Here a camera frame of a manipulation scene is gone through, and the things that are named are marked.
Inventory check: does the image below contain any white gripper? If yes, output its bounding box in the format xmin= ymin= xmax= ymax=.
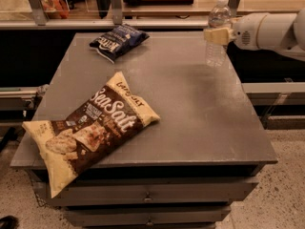
xmin=203 ymin=12 xmax=268 ymax=51

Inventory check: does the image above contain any clear plastic water bottle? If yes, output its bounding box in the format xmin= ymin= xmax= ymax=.
xmin=204 ymin=0 xmax=232 ymax=67

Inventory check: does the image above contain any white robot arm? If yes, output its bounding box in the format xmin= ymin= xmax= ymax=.
xmin=203 ymin=9 xmax=305 ymax=61

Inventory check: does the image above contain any blue Kettle chip bag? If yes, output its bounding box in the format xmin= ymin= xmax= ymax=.
xmin=90 ymin=24 xmax=150 ymax=63

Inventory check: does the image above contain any yellow brown Sea Salt bag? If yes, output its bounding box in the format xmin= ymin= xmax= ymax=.
xmin=22 ymin=72 xmax=160 ymax=198

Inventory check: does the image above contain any orange snack bag behind glass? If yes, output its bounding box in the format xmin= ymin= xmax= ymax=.
xmin=40 ymin=0 xmax=69 ymax=19

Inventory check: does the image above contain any grey drawer cabinet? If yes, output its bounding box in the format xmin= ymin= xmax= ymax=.
xmin=11 ymin=31 xmax=276 ymax=229

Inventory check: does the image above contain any black shoe at corner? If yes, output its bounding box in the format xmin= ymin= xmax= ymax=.
xmin=0 ymin=216 xmax=19 ymax=229

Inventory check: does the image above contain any upper drawer with handle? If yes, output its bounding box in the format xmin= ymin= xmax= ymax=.
xmin=43 ymin=180 xmax=258 ymax=206

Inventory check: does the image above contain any drawer with handle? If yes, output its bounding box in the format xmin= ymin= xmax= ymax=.
xmin=65 ymin=206 xmax=231 ymax=227
xmin=43 ymin=180 xmax=258 ymax=206

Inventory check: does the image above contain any metal shelf rail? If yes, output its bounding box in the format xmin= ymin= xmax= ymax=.
xmin=0 ymin=19 xmax=208 ymax=30

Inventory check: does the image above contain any lower drawer with handle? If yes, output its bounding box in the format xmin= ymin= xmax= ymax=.
xmin=65 ymin=206 xmax=231 ymax=227

